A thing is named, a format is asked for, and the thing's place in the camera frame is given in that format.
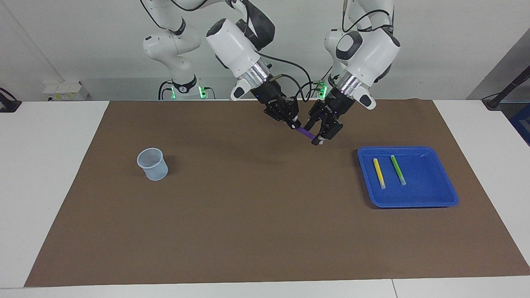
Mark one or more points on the clear plastic cup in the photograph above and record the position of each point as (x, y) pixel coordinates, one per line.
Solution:
(155, 169)

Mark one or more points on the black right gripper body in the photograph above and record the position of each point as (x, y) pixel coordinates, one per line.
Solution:
(272, 99)

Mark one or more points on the green pen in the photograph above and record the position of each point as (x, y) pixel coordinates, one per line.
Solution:
(397, 169)

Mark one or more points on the black stand pole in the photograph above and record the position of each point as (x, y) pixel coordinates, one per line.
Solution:
(507, 89)

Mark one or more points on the purple pen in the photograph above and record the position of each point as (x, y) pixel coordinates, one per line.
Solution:
(306, 133)

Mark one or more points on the white power strip box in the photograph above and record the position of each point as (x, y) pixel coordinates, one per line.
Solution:
(66, 90)

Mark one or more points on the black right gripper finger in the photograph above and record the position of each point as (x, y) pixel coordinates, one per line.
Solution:
(287, 121)
(293, 111)

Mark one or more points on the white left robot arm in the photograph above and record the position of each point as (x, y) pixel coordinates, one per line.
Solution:
(368, 49)

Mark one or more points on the yellow pen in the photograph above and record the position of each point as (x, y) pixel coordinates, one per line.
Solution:
(379, 174)

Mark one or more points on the black clamp mount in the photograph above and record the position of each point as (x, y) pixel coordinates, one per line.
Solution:
(8, 103)

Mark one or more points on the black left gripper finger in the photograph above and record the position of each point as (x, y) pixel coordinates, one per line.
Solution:
(315, 119)
(331, 130)

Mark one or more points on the blue box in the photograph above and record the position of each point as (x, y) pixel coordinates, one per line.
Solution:
(522, 124)

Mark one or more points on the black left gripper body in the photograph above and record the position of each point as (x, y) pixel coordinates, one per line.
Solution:
(337, 103)

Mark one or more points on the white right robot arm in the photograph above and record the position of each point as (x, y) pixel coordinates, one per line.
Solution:
(236, 45)

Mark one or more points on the brown table mat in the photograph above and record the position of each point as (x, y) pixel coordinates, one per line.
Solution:
(248, 227)

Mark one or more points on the blue plastic tray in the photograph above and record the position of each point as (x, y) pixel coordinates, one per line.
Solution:
(422, 190)

